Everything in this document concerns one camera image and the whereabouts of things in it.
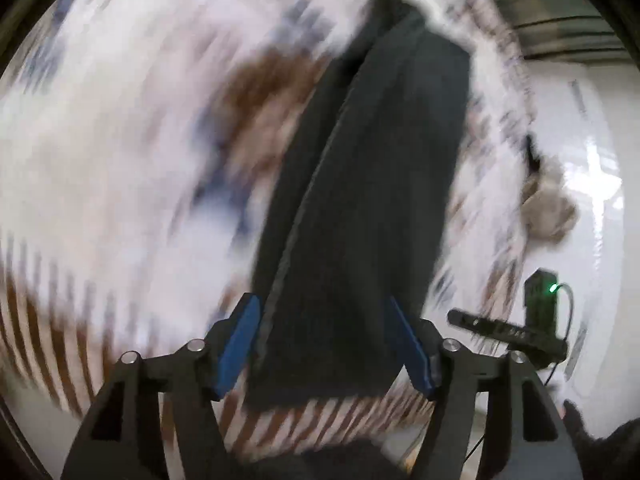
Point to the dark grey garment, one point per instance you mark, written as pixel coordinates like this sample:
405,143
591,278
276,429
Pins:
370,200

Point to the black device with green light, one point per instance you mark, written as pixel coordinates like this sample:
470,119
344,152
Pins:
540,305

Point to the dark cloth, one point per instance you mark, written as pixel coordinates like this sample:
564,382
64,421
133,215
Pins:
610,452

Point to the beige crumpled cloth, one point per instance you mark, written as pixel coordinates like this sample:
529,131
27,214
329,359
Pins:
547,207

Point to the white printed blanket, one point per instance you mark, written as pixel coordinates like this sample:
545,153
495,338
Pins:
125,160

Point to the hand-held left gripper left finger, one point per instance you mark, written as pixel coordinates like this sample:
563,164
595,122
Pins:
240,345

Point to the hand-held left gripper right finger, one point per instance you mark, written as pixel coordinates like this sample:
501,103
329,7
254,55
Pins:
412,350

